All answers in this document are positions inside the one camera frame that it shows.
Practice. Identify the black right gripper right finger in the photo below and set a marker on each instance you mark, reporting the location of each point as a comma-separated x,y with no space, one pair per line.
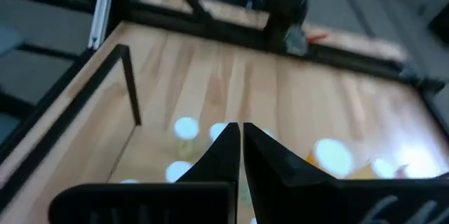
280,189

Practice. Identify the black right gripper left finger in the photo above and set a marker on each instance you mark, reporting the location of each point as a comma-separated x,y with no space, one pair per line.
217,182

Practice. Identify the small pale yellow pill bottle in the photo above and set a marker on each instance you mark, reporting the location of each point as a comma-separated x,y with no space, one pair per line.
177,170

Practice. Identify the small blue pill bottle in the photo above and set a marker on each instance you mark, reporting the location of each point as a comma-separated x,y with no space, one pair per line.
216,131

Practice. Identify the small teal pill bottle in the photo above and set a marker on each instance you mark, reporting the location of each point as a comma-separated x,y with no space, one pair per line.
270,133

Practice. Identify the medium amber pill bottle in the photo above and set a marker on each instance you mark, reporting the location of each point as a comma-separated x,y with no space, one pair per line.
333,157

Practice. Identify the small pale green pill bottle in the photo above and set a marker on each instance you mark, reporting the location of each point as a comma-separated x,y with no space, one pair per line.
186,128

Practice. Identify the clear acrylic tray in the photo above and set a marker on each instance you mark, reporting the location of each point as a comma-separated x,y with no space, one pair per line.
151,153

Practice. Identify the small orange pill bottle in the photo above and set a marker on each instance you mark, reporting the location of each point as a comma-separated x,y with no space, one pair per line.
383,168

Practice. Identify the small pink pill bottle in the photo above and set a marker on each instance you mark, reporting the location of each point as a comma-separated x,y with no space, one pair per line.
401,172

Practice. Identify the black frame clamp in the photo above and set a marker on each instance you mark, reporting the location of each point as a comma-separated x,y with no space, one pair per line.
410,74

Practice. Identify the white metal rail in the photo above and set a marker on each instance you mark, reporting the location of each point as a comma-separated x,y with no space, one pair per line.
101,10

